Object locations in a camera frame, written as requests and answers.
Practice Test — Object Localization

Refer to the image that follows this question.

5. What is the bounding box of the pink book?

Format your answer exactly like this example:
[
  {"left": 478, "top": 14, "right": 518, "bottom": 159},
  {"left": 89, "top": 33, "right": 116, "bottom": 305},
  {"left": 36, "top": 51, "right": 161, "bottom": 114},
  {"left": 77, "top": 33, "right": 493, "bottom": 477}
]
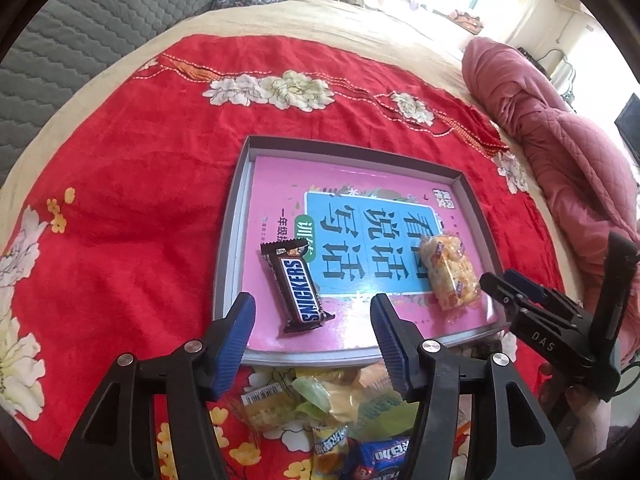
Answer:
[{"left": 244, "top": 155, "right": 501, "bottom": 353}]

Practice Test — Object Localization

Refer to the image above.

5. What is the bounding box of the grey cardboard box tray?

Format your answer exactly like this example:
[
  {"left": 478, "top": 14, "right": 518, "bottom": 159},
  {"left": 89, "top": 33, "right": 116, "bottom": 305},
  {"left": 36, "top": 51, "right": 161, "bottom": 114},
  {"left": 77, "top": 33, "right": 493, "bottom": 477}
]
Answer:
[{"left": 213, "top": 135, "right": 506, "bottom": 368}]

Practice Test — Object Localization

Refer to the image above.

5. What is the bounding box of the clear packet yellow-green snack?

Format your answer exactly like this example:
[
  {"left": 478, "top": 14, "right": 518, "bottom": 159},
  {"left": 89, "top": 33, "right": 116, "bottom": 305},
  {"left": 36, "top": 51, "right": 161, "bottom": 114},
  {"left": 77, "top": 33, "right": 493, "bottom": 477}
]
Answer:
[{"left": 235, "top": 380, "right": 301, "bottom": 431}]

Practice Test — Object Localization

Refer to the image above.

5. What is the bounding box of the black flat screen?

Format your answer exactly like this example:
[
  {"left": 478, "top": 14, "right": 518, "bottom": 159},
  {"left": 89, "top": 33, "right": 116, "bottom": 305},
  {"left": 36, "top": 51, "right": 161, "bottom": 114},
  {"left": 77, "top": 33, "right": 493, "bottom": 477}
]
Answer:
[{"left": 614, "top": 92, "right": 640, "bottom": 166}]

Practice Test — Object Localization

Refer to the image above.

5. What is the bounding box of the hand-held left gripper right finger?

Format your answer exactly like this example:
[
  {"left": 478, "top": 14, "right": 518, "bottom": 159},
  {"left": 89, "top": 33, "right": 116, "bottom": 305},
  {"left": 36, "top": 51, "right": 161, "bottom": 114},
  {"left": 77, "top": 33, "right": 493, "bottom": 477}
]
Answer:
[{"left": 370, "top": 293, "right": 576, "bottom": 480}]

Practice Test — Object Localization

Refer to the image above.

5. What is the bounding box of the person's right hand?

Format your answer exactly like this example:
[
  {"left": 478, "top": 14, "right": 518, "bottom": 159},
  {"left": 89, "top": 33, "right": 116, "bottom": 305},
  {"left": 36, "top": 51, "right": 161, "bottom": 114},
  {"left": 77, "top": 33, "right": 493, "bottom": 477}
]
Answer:
[{"left": 542, "top": 360, "right": 618, "bottom": 461}]

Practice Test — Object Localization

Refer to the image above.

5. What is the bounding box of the brown chocolate bar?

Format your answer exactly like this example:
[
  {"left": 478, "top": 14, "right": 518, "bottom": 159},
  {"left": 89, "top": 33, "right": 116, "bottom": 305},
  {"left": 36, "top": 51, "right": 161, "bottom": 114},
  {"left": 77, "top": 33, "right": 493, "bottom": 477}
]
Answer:
[{"left": 260, "top": 240, "right": 337, "bottom": 335}]

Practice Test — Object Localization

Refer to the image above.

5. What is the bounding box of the pink quilt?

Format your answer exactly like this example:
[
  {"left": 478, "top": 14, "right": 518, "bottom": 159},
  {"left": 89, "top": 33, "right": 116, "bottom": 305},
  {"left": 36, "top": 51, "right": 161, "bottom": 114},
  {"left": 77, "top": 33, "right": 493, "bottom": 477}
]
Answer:
[{"left": 460, "top": 37, "right": 640, "bottom": 366}]

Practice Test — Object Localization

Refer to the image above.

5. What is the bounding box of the red floral blanket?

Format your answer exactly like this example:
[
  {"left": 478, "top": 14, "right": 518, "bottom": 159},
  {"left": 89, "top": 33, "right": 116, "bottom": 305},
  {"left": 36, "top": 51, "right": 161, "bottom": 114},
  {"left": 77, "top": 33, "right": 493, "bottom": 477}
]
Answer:
[{"left": 7, "top": 34, "right": 566, "bottom": 480}]

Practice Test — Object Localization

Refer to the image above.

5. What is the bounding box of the yellow puffed rice cake packet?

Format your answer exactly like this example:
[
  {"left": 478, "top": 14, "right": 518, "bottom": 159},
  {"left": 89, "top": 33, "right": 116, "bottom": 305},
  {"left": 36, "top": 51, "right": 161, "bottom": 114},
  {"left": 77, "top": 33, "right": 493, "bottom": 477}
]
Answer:
[{"left": 417, "top": 232, "right": 482, "bottom": 313}]

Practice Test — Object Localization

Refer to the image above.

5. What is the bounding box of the yellow and blue candy packet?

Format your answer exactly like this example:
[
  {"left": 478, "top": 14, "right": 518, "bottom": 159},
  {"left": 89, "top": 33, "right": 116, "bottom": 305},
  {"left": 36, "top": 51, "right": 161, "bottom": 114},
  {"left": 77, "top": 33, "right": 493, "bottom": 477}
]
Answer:
[{"left": 310, "top": 422, "right": 351, "bottom": 480}]

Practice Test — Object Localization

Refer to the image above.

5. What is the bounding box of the blue cookie packet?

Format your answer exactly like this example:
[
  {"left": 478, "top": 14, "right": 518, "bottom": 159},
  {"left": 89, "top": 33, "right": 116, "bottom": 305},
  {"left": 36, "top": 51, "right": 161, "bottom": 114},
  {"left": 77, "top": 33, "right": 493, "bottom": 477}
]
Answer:
[{"left": 347, "top": 437, "right": 416, "bottom": 480}]

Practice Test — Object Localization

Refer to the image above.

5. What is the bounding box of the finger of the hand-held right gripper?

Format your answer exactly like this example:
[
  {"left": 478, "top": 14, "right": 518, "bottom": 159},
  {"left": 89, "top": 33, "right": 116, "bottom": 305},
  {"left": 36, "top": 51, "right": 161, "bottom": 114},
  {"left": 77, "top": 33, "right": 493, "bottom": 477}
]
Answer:
[
  {"left": 479, "top": 272, "right": 531, "bottom": 318},
  {"left": 502, "top": 268, "right": 583, "bottom": 311}
]

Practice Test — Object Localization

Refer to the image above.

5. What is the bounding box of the yellow snack packet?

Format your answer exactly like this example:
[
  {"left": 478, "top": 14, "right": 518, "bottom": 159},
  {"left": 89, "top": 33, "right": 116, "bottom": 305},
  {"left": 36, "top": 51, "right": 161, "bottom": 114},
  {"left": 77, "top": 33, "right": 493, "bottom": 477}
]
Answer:
[{"left": 320, "top": 365, "right": 396, "bottom": 426}]

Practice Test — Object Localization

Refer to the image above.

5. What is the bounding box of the light green snack packet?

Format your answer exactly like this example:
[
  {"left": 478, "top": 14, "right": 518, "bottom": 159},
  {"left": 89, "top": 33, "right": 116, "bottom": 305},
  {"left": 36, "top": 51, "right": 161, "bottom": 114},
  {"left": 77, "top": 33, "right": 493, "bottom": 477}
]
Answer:
[{"left": 292, "top": 375, "right": 418, "bottom": 441}]

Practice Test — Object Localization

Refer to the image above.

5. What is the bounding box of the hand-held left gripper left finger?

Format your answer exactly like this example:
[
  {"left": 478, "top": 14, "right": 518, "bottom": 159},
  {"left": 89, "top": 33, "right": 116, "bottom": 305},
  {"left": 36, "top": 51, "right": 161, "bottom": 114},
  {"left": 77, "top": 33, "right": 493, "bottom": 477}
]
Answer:
[{"left": 50, "top": 292, "right": 257, "bottom": 480}]

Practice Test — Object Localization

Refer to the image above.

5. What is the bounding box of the grey quilted cover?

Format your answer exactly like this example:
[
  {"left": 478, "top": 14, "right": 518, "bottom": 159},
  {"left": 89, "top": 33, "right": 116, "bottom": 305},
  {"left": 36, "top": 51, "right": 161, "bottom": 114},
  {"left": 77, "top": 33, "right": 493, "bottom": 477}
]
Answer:
[{"left": 0, "top": 0, "right": 261, "bottom": 186}]

